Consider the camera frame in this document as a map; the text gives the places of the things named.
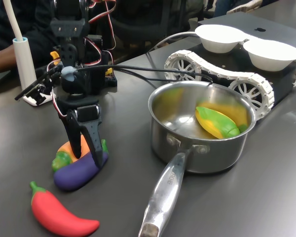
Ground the white-tracked small vehicle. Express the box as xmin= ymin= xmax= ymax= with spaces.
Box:
xmin=164 ymin=37 xmax=296 ymax=121

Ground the long black cable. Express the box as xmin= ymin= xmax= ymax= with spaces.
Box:
xmin=75 ymin=64 xmax=214 ymax=87

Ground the pale grey putty lump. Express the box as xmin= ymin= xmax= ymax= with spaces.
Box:
xmin=61 ymin=66 xmax=77 ymax=82

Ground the white post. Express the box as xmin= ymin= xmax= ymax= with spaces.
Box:
xmin=2 ymin=0 xmax=57 ymax=107

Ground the red toy chilli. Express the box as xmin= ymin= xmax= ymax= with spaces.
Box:
xmin=29 ymin=181 xmax=101 ymax=235

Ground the orange toy carrot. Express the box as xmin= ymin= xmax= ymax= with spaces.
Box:
xmin=51 ymin=134 xmax=90 ymax=173

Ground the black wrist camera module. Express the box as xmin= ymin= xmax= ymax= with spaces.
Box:
xmin=14 ymin=71 xmax=57 ymax=104

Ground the steel pan with long handle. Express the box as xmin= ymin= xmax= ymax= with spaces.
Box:
xmin=138 ymin=80 xmax=258 ymax=237

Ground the black office chair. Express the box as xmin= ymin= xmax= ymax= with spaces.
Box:
xmin=111 ymin=0 xmax=191 ymax=47

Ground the person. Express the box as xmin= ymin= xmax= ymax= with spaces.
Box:
xmin=213 ymin=0 xmax=281 ymax=16
xmin=0 ymin=0 xmax=56 ymax=75

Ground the black and yellow clip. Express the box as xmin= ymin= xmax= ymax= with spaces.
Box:
xmin=50 ymin=45 xmax=64 ymax=67

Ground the yellow green toy corn cob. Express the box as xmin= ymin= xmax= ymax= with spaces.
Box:
xmin=195 ymin=106 xmax=241 ymax=140

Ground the white bowl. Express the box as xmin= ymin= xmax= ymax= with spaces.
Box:
xmin=194 ymin=24 xmax=248 ymax=54
xmin=243 ymin=39 xmax=296 ymax=73

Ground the white cable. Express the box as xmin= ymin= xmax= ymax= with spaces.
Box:
xmin=146 ymin=31 xmax=199 ymax=55

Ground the purple toy aubergine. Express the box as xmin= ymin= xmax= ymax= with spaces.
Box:
xmin=53 ymin=139 xmax=109 ymax=191

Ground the grey laptop with logo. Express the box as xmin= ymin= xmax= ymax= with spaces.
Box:
xmin=198 ymin=11 xmax=296 ymax=53

